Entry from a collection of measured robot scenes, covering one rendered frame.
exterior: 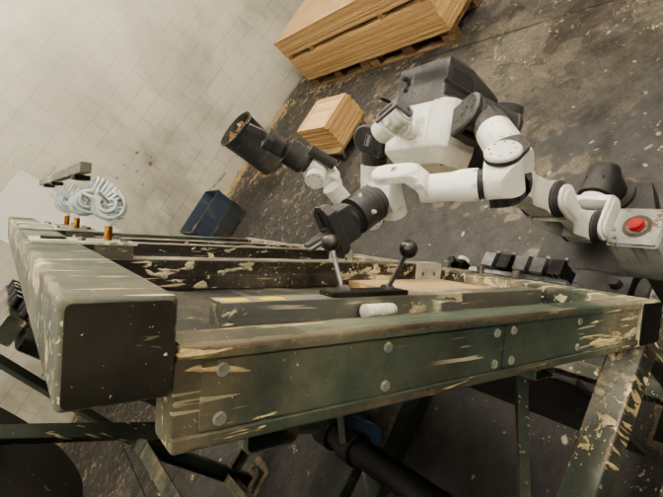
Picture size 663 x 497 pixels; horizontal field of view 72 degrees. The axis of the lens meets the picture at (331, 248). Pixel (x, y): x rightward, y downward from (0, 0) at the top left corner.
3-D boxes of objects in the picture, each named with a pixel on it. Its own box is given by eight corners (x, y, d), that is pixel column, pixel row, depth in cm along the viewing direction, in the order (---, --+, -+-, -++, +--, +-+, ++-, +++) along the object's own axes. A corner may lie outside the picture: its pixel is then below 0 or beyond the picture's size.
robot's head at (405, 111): (396, 126, 136) (377, 111, 132) (417, 108, 130) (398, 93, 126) (394, 140, 132) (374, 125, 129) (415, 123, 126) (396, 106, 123)
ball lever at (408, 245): (397, 298, 98) (424, 247, 92) (383, 299, 95) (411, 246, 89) (387, 287, 100) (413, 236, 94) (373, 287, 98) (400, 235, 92)
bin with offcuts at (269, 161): (295, 145, 562) (256, 107, 527) (273, 178, 550) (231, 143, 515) (274, 148, 603) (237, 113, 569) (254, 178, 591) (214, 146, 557)
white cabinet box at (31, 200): (213, 287, 496) (20, 169, 386) (183, 334, 482) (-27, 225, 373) (194, 277, 546) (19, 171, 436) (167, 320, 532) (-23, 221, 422)
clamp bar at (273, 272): (444, 284, 157) (450, 214, 155) (28, 295, 86) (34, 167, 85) (422, 280, 165) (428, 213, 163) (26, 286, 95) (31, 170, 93)
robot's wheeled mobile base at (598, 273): (572, 198, 245) (547, 159, 227) (691, 198, 203) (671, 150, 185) (529, 303, 229) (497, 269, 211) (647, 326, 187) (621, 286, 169)
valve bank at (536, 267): (605, 283, 152) (578, 245, 139) (591, 320, 148) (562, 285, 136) (478, 265, 192) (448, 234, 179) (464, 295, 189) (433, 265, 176)
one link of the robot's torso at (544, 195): (538, 188, 194) (474, 142, 166) (580, 187, 179) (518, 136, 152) (529, 223, 192) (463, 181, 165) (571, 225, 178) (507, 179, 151)
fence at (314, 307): (540, 303, 129) (542, 289, 129) (220, 327, 73) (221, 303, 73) (524, 300, 133) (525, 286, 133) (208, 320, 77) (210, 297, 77)
